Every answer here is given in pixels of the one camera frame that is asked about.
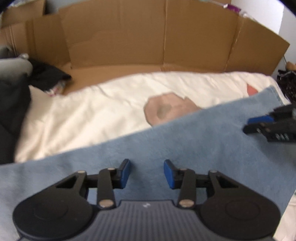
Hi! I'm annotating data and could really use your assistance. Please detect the purple white packaging bag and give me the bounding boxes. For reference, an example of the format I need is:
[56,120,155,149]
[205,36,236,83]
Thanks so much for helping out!
[223,4,241,14]

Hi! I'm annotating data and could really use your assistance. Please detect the cream bear print bedsheet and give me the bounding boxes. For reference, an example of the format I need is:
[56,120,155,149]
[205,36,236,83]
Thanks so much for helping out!
[14,71,296,241]

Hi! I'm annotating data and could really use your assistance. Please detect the grey plush toy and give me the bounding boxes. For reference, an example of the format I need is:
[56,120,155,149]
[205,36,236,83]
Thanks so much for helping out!
[1,45,33,79]

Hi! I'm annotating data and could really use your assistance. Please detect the flattened brown cardboard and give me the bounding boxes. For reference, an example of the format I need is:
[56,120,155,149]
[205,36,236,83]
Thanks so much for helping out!
[1,1,289,93]

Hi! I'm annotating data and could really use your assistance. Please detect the light blue denim jeans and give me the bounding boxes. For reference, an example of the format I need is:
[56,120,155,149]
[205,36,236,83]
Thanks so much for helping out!
[1,86,295,240]

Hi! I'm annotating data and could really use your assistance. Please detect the black garment pile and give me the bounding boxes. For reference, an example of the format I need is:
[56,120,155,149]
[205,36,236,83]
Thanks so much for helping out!
[1,59,71,164]

